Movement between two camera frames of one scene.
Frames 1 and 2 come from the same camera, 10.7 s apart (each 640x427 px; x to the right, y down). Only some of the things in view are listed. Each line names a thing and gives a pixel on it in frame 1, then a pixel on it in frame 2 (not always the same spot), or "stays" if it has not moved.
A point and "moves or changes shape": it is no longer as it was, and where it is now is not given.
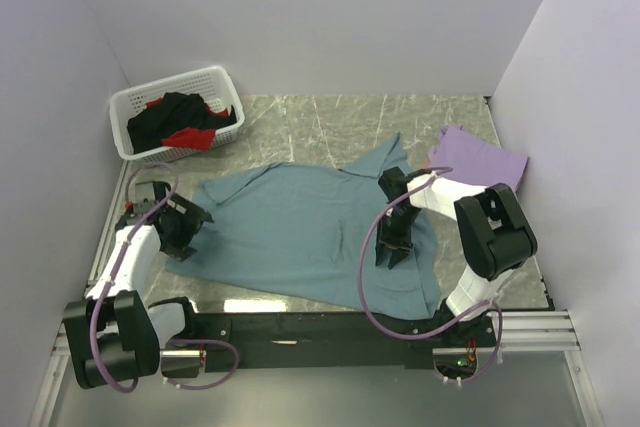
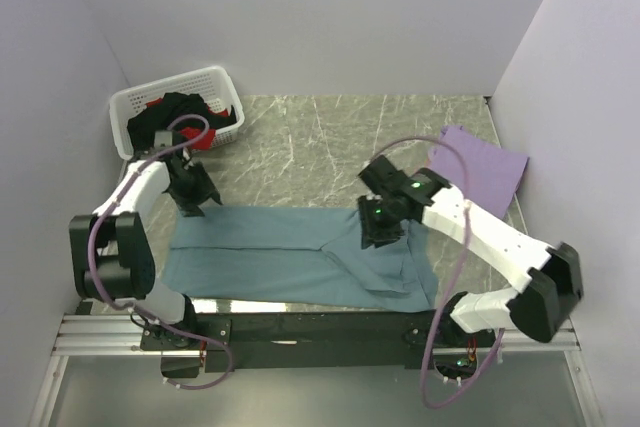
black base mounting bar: [246, 342] stays
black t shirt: [176, 111] stays
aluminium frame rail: [536, 333] stays
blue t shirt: [308, 236] moves or changes shape
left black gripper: [192, 218] to [204, 190]
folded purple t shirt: [474, 159] stays
